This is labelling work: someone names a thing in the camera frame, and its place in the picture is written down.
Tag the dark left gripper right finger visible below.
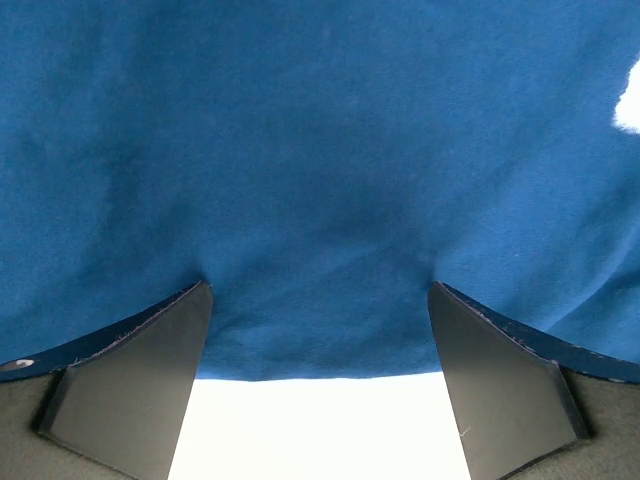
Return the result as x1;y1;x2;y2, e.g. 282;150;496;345
428;282;639;479

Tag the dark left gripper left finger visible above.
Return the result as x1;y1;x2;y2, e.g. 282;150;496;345
1;282;213;479

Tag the blue printed t-shirt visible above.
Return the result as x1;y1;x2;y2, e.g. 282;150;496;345
1;1;639;380

